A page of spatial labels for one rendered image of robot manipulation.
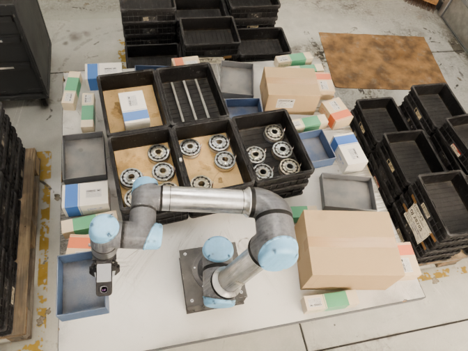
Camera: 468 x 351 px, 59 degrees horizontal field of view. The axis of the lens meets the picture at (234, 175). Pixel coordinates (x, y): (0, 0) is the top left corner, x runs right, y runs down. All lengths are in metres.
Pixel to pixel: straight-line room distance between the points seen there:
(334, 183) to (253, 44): 1.52
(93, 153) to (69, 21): 2.13
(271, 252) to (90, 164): 1.26
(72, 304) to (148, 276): 0.47
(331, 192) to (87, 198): 1.20
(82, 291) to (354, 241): 1.11
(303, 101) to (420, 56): 2.26
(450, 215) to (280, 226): 1.67
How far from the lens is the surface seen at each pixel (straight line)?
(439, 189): 2.78
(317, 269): 1.76
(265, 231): 1.19
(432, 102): 3.44
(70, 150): 2.25
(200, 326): 1.82
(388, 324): 2.83
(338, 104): 2.49
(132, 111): 2.08
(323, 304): 1.87
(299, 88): 2.38
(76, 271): 1.54
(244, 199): 1.23
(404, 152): 3.00
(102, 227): 1.13
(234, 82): 2.55
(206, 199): 1.21
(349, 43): 4.27
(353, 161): 2.24
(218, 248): 1.57
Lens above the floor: 2.47
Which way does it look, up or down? 57 degrees down
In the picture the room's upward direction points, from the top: 12 degrees clockwise
